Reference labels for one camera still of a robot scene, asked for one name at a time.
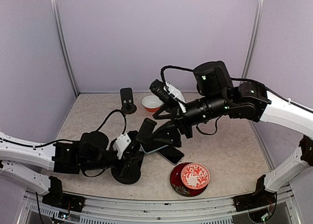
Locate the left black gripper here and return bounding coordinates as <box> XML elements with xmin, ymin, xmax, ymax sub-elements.
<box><xmin>82</xmin><ymin>140</ymin><xmax>142</xmax><ymax>176</ymax></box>

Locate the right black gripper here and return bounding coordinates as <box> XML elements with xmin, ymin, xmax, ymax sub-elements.
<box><xmin>147</xmin><ymin>91</ymin><xmax>232</xmax><ymax>148</ymax></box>

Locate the black pole phone stand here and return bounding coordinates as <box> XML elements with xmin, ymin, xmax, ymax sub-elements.
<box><xmin>110</xmin><ymin>118</ymin><xmax>157</xmax><ymax>185</ymax></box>

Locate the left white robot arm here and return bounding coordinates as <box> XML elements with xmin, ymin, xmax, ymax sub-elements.
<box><xmin>0</xmin><ymin>131</ymin><xmax>144</xmax><ymax>184</ymax></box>

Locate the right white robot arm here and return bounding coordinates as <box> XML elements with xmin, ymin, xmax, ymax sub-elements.
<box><xmin>150</xmin><ymin>61</ymin><xmax>313</xmax><ymax>206</ymax></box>

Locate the left small desk phone stand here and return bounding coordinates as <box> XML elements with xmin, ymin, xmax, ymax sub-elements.
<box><xmin>120</xmin><ymin>88</ymin><xmax>137</xmax><ymax>114</ymax></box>

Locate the middle stacked blue smartphone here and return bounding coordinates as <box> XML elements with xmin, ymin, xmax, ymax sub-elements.
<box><xmin>140</xmin><ymin>144</ymin><xmax>169</xmax><ymax>155</ymax></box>

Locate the orange white bowl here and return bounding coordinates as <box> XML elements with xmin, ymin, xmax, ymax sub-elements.
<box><xmin>142</xmin><ymin>95</ymin><xmax>163</xmax><ymax>112</ymax></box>

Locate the bottom stacked black smartphone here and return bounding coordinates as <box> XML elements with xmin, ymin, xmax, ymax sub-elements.
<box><xmin>157</xmin><ymin>146</ymin><xmax>184</xmax><ymax>165</ymax></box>

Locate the dark red floral plate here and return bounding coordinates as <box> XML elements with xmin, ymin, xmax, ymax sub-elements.
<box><xmin>169</xmin><ymin>162</ymin><xmax>207</xmax><ymax>197</ymax></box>

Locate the red white patterned bowl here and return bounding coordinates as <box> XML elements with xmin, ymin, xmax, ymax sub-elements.
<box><xmin>180</xmin><ymin>163</ymin><xmax>210</xmax><ymax>190</ymax></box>

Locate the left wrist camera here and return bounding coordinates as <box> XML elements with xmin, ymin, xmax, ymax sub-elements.
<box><xmin>112</xmin><ymin>133</ymin><xmax>132</xmax><ymax>159</ymax></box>

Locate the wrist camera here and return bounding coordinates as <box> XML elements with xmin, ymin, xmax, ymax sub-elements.
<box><xmin>112</xmin><ymin>133</ymin><xmax>132</xmax><ymax>159</ymax></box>
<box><xmin>149</xmin><ymin>79</ymin><xmax>186</xmax><ymax>113</ymax></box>

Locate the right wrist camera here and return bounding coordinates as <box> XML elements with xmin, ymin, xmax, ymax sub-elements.
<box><xmin>149</xmin><ymin>79</ymin><xmax>186</xmax><ymax>113</ymax></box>

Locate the front aluminium frame rail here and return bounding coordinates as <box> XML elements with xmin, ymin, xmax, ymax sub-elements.
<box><xmin>13</xmin><ymin>185</ymin><xmax>304</xmax><ymax>224</ymax></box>

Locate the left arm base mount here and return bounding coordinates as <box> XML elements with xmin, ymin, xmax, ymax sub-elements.
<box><xmin>42</xmin><ymin>176</ymin><xmax>85</xmax><ymax>213</ymax></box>

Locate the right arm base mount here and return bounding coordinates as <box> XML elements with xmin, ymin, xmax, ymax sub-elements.
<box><xmin>233</xmin><ymin>175</ymin><xmax>277</xmax><ymax>212</ymax></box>

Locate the right aluminium corner post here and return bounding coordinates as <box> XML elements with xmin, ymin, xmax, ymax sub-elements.
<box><xmin>241</xmin><ymin>0</ymin><xmax>265</xmax><ymax>79</ymax></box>

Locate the aluminium corner post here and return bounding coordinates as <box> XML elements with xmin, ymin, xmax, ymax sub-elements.
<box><xmin>50</xmin><ymin>0</ymin><xmax>80</xmax><ymax>98</ymax></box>
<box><xmin>241</xmin><ymin>0</ymin><xmax>265</xmax><ymax>79</ymax></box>

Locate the left aluminium corner post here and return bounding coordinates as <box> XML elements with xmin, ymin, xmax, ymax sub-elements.
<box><xmin>50</xmin><ymin>0</ymin><xmax>80</xmax><ymax>98</ymax></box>

